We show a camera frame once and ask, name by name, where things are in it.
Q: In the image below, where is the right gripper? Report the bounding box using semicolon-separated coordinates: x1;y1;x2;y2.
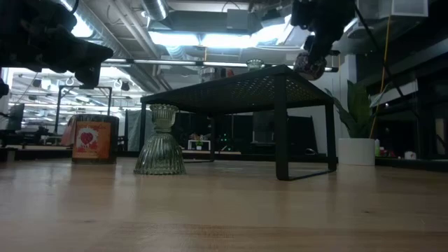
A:
290;0;357;64

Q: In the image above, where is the ribbed glass candlestick holder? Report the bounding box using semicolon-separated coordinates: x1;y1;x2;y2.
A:
133;103;188;176
245;58;265;71

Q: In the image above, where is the scented candle tin orange label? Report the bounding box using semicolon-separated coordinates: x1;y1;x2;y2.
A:
60;113;120;165
199;66;235;84

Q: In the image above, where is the small white display frame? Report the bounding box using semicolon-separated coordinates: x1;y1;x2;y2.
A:
187;139;212;152

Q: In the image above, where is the black desk frame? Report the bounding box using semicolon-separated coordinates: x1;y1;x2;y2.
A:
376;20;448;169

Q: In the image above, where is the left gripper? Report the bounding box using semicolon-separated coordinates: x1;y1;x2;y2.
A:
0;0;115;90

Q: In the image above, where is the black aluminium table frame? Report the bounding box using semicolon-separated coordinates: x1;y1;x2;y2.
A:
0;146;448;173

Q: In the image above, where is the grey partition panel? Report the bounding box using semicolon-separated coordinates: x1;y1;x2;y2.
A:
125;110;155;152

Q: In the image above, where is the silver round air duct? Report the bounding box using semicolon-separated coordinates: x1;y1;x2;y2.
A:
141;0;170;21

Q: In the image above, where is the black background gantry frame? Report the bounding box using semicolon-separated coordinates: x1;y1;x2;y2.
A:
54;85;113;134

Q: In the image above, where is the dark computer monitor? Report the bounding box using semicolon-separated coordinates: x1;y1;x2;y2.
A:
6;102;26;132

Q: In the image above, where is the purple patterned round tin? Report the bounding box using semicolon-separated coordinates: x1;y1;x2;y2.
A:
293;51;328;82

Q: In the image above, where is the white plant pot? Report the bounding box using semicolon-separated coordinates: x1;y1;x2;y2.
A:
337;137;377;167

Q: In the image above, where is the grey ceiling box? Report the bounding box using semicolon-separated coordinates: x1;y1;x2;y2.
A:
226;8;264;35

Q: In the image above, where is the green leafy plant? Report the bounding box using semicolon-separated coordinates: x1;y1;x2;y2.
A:
324;79;390;139

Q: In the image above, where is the black perforated metal shelf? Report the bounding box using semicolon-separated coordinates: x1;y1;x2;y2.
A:
139;64;339;182

